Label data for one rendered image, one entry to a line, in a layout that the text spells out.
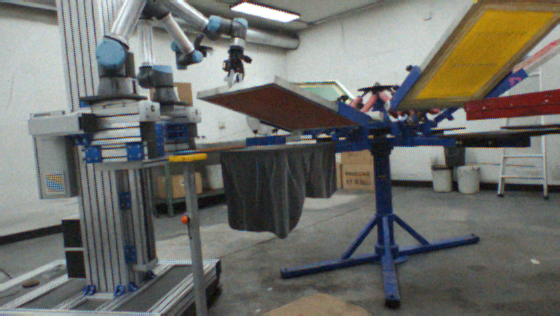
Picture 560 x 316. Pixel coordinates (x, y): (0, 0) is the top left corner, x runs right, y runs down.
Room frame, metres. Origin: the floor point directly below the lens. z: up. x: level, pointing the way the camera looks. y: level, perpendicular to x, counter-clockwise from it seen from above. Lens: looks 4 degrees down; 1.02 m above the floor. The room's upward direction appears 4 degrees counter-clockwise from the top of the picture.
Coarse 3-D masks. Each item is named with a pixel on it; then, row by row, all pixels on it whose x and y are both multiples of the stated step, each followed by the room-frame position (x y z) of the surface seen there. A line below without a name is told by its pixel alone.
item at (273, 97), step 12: (252, 96) 1.93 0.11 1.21; (264, 96) 1.90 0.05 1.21; (276, 96) 1.88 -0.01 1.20; (288, 96) 1.86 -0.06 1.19; (276, 108) 2.10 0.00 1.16; (288, 108) 2.07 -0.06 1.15; (300, 108) 2.04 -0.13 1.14; (312, 108) 2.02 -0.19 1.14; (312, 120) 2.27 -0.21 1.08; (324, 120) 2.24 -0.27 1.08; (336, 120) 2.20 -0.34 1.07; (348, 120) 2.17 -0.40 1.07
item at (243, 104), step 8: (224, 96) 1.99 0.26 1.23; (232, 96) 1.97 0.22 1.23; (240, 96) 1.95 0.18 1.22; (224, 104) 2.14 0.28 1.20; (232, 104) 2.12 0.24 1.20; (240, 104) 2.10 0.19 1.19; (248, 104) 2.08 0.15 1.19; (256, 104) 2.06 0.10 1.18; (264, 104) 2.05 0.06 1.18; (248, 112) 2.26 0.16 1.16; (256, 112) 2.24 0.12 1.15; (264, 112) 2.21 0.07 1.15; (272, 112) 2.19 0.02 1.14; (280, 112) 2.17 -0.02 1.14; (272, 120) 2.39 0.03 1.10; (280, 120) 2.36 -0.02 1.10; (288, 120) 2.34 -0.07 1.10; (296, 120) 2.32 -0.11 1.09; (304, 120) 2.30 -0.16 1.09; (296, 128) 2.53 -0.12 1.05; (304, 128) 2.51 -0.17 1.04
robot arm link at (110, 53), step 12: (132, 0) 1.75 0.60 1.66; (144, 0) 1.79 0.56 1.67; (120, 12) 1.74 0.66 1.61; (132, 12) 1.75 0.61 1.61; (120, 24) 1.73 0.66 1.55; (132, 24) 1.76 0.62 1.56; (108, 36) 1.70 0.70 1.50; (120, 36) 1.73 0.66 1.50; (96, 48) 1.67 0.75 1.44; (108, 48) 1.68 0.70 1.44; (120, 48) 1.70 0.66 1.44; (108, 60) 1.69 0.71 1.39; (120, 60) 1.70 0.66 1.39
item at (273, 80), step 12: (240, 84) 1.84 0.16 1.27; (252, 84) 1.78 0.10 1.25; (264, 84) 1.73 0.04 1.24; (276, 84) 1.70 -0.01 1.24; (288, 84) 1.75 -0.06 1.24; (204, 96) 2.04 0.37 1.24; (216, 96) 2.00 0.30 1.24; (300, 96) 1.83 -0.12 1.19; (312, 96) 1.88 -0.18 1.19; (228, 108) 2.22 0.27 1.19; (324, 108) 1.99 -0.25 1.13; (336, 108) 2.02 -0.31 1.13; (264, 120) 2.42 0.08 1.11
